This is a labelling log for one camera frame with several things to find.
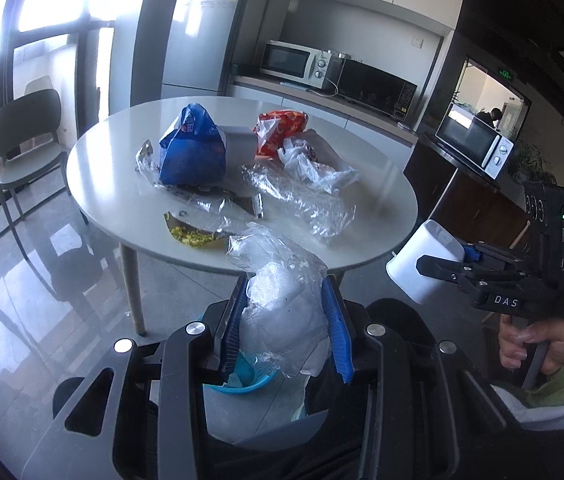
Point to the white microwave on cabinet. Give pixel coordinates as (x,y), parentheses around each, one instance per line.
(466,137)

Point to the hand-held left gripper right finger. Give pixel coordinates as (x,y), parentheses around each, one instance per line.
(337,330)

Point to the white microwave with dials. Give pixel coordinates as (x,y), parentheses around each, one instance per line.
(287,60)

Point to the green potted plant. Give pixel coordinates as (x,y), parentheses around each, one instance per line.
(531,162)

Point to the kitchen counter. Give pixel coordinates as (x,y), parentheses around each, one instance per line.
(282,100)

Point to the dark green chair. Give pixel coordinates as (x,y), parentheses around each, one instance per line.
(24,120)

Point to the light grey garment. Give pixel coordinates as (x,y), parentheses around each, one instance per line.
(551,410)

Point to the round white table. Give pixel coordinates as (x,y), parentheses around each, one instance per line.
(112,160)

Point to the silver refrigerator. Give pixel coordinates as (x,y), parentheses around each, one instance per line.
(197,40)

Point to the white wall switch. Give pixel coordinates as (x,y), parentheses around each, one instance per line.
(415,42)

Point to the blue plastic basket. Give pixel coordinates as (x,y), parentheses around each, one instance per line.
(257,382)

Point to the yellow noodle wrapper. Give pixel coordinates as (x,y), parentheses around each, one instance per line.
(187,235)

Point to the orange snack bag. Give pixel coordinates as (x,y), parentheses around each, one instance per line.
(282,127)

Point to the pale chair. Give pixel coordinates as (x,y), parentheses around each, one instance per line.
(39,85)

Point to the long clear plastic wrap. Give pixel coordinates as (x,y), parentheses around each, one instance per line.
(292,195)

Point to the person's right hand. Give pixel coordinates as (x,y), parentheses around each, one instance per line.
(556,345)

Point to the blue plastic bag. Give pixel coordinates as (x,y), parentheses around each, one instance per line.
(192,155)

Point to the white plastic bag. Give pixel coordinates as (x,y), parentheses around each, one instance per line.
(312,170)

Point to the clear plastic bag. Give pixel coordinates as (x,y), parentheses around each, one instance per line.
(282,300)

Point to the green exit sign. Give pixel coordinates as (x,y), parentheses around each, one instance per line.
(507,75)

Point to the small clear wrapper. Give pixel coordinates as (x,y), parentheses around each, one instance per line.
(146,160)

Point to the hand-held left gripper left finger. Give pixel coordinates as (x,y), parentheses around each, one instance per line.
(237,310)

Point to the clear foil-lined wrapper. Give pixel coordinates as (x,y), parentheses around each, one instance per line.
(197,205)

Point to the black microwave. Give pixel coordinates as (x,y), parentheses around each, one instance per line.
(371,87)

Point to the dark wooden cabinet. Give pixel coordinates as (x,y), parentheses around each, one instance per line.
(461,200)

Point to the white rounded paper carton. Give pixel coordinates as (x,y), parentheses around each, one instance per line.
(426,240)

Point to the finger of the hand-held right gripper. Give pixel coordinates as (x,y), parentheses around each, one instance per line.
(496,252)
(441,266)

